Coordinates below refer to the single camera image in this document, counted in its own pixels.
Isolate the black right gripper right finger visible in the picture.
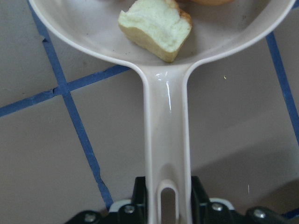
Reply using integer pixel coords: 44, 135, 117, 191
191, 176, 234, 224

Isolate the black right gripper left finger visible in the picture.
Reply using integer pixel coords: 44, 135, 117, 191
118, 176, 148, 224

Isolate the beige plastic dustpan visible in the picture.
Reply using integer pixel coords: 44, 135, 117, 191
30, 0, 295, 224

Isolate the pale bread chunk with crust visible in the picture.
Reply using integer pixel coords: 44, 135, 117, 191
118, 0, 192, 63

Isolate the brown potato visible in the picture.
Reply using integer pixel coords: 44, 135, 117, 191
178, 0, 234, 6

